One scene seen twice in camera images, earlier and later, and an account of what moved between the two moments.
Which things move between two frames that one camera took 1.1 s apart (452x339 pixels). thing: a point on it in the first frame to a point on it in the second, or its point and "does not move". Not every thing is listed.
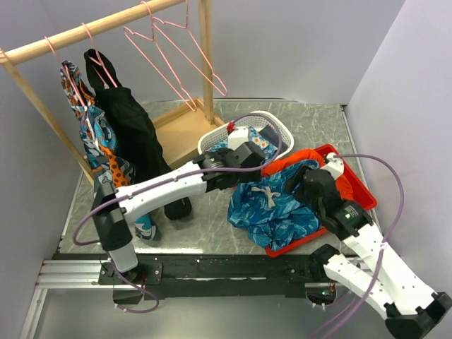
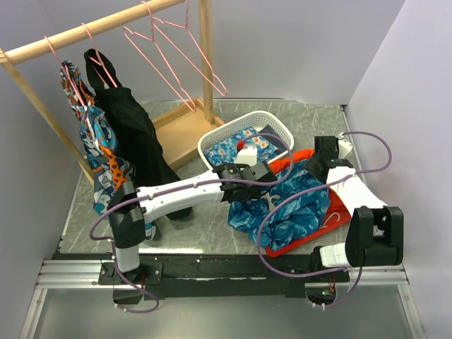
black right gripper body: x=299 y=191 to x=310 y=165
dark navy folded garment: x=270 y=133 does not move
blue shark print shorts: x=270 y=210 does not move
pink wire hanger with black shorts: x=99 y=62 does not move
